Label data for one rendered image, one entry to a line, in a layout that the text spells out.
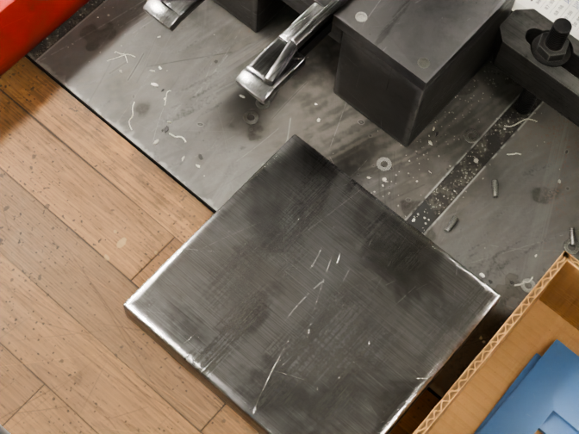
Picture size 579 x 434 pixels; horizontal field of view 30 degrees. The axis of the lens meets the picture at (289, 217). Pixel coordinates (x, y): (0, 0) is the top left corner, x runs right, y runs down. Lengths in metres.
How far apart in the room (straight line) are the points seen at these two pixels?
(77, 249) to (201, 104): 0.13
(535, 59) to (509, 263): 0.13
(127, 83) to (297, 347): 0.22
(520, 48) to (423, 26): 0.06
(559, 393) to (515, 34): 0.22
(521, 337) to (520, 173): 0.12
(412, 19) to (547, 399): 0.25
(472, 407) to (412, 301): 0.07
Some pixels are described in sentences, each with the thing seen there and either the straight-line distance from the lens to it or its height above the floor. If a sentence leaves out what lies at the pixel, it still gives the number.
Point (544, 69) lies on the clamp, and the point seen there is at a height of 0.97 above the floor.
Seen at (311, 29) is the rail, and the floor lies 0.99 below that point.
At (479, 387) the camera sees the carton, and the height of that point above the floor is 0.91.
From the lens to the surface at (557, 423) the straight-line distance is 0.68.
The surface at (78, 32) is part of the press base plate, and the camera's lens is 0.78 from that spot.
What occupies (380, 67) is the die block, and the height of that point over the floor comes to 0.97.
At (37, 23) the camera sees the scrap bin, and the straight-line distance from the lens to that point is 0.76.
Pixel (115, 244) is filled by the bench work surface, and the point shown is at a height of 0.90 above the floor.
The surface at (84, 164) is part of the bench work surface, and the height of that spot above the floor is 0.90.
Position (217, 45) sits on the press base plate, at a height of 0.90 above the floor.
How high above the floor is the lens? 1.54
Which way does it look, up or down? 66 degrees down
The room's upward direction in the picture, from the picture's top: 6 degrees clockwise
